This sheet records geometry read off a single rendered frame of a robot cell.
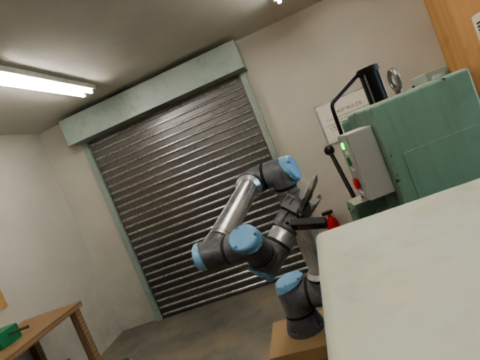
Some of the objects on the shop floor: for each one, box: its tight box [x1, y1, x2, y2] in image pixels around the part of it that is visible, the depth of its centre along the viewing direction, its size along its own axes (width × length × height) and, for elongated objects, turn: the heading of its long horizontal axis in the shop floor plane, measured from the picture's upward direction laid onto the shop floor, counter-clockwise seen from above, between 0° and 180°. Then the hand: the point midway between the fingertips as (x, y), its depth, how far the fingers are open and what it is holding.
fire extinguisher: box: [321, 209, 340, 230], centre depth 420 cm, size 18×19×60 cm
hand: (320, 185), depth 130 cm, fingers open, 14 cm apart
